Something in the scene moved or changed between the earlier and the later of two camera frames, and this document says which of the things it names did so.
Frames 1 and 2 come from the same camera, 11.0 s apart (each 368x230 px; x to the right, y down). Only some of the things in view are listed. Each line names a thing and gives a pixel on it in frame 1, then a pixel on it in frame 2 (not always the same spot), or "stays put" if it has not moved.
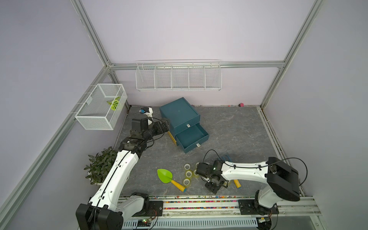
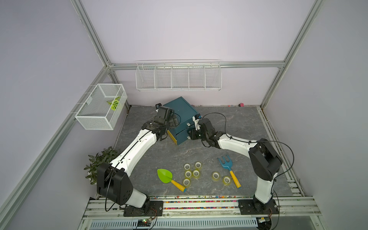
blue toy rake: (227, 158) stays put
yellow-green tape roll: (186, 182) stays put
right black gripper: (211, 189) to (192, 134)
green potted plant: (100, 165) stays put
